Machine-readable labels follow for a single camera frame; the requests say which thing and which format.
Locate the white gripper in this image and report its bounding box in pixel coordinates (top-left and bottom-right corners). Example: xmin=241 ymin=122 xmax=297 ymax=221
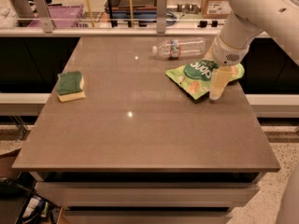
xmin=204 ymin=35 xmax=249 ymax=101

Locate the green rice chip bag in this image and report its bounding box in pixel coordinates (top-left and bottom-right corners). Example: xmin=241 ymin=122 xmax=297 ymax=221
xmin=165 ymin=59 xmax=246 ymax=101

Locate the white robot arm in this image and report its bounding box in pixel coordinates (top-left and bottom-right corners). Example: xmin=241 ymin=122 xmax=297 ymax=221
xmin=208 ymin=0 xmax=299 ymax=224

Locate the green and yellow sponge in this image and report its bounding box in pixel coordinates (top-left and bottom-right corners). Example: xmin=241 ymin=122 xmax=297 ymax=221
xmin=56 ymin=71 xmax=85 ymax=102

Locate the clear plastic water bottle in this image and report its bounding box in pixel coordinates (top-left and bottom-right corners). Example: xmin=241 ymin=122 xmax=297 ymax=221
xmin=152 ymin=37 xmax=206 ymax=60

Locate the cardboard box with label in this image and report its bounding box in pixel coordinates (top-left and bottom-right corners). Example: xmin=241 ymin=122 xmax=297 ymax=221
xmin=201 ymin=0 xmax=231 ymax=19

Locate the black pole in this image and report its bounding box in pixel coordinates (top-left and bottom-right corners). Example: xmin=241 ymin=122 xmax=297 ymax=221
xmin=107 ymin=0 xmax=118 ymax=28

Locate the yellow pole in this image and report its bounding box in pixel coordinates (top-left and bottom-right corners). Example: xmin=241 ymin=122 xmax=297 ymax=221
xmin=86 ymin=0 xmax=94 ymax=28

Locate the purple plastic crate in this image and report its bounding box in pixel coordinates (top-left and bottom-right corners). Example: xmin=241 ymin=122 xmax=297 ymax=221
xmin=27 ymin=4 xmax=85 ymax=29

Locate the upper grey drawer front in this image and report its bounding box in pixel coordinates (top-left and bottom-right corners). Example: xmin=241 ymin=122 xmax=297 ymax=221
xmin=36 ymin=182 xmax=260 ymax=208

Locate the grey drawer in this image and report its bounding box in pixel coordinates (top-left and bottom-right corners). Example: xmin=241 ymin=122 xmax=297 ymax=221
xmin=64 ymin=211 xmax=232 ymax=224
xmin=36 ymin=182 xmax=260 ymax=208

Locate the lower grey drawer front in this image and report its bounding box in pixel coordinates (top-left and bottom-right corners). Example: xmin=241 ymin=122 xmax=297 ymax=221
xmin=64 ymin=211 xmax=232 ymax=224

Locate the centre metal rail post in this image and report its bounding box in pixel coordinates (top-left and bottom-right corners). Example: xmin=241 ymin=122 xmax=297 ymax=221
xmin=156 ymin=0 xmax=167 ymax=34

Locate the metal rail post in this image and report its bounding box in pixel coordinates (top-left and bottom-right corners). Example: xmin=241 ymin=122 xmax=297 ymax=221
xmin=156 ymin=0 xmax=167 ymax=34
xmin=33 ymin=0 xmax=54 ymax=33

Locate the left metal rail post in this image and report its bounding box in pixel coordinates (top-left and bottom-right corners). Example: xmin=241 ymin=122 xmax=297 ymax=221
xmin=33 ymin=0 xmax=54 ymax=33

